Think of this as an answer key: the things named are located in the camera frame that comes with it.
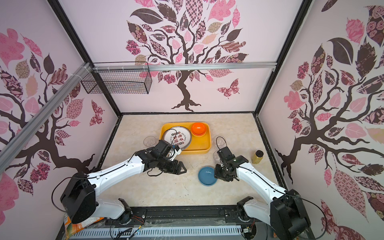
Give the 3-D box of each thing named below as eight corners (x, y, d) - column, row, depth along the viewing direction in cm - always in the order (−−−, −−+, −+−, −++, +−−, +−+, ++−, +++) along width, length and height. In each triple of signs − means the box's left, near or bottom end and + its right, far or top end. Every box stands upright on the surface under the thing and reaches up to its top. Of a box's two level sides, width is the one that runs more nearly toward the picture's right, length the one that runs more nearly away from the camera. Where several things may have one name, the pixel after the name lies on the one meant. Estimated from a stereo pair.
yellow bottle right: (250, 165, 94) (256, 157, 86) (249, 158, 97) (253, 150, 89) (259, 165, 94) (265, 157, 86) (257, 158, 97) (262, 150, 89)
